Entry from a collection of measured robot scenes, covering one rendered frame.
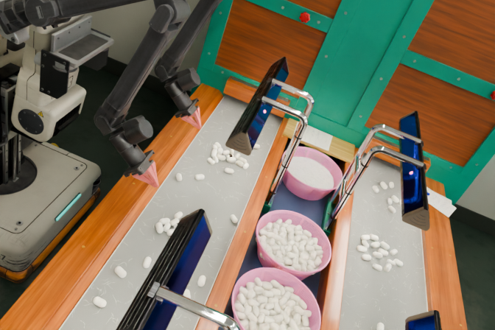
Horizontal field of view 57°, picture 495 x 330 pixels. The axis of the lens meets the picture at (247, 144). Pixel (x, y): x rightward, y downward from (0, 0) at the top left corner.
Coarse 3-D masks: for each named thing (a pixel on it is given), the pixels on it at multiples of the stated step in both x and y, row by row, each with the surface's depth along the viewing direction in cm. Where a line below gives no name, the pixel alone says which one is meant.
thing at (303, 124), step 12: (276, 84) 162; (288, 84) 162; (264, 96) 150; (312, 96) 162; (276, 108) 150; (288, 108) 149; (300, 120) 168; (300, 132) 151; (288, 156) 158; (276, 180) 165; (276, 192) 169; (264, 204) 170
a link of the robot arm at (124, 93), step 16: (160, 16) 111; (160, 32) 113; (176, 32) 119; (144, 48) 119; (160, 48) 118; (128, 64) 122; (144, 64) 121; (128, 80) 124; (144, 80) 127; (112, 96) 127; (128, 96) 126; (96, 112) 130; (112, 112) 128
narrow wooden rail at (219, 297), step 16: (272, 144) 194; (272, 160) 185; (272, 176) 177; (256, 192) 166; (256, 208) 160; (240, 224) 151; (240, 240) 146; (240, 256) 141; (224, 272) 134; (224, 288) 130; (208, 304) 124; (224, 304) 126
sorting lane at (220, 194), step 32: (224, 96) 217; (224, 128) 197; (192, 160) 174; (224, 160) 180; (256, 160) 186; (160, 192) 155; (192, 192) 160; (224, 192) 165; (224, 224) 153; (128, 256) 131; (224, 256) 142; (96, 288) 121; (128, 288) 123; (192, 288) 130; (96, 320) 114; (192, 320) 122
